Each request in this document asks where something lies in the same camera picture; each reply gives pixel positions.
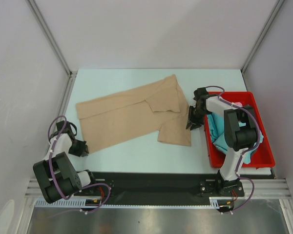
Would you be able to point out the white slotted cable duct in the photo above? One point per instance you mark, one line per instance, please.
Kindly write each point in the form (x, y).
(91, 203)

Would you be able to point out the aluminium frame rail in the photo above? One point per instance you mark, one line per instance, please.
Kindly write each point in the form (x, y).
(261, 188)

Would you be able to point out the beige t shirt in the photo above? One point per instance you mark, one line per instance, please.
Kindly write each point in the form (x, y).
(159, 106)

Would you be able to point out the red plastic bin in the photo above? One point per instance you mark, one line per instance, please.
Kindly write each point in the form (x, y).
(263, 157)

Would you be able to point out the light blue t shirt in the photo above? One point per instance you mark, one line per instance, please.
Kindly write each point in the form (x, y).
(216, 126)

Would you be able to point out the pink t shirt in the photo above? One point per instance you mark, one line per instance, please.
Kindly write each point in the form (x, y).
(239, 104)

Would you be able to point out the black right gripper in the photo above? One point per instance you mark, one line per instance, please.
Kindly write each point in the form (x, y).
(193, 120)

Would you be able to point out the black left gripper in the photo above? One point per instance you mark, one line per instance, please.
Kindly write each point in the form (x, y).
(80, 152)

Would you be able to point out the aluminium post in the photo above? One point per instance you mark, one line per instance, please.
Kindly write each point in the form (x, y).
(33, 6)
(263, 33)

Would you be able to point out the teal t shirt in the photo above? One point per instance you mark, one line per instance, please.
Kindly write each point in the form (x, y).
(218, 141)

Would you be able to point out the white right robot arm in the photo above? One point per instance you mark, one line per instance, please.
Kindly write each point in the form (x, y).
(241, 133)

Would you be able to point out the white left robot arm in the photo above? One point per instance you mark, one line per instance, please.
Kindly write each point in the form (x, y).
(55, 174)

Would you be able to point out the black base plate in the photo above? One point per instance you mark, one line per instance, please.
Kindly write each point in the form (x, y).
(99, 188)

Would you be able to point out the right rear aluminium post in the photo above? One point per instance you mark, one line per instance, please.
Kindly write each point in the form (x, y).
(263, 33)

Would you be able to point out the left rear aluminium post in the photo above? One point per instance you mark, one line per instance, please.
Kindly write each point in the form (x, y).
(33, 6)

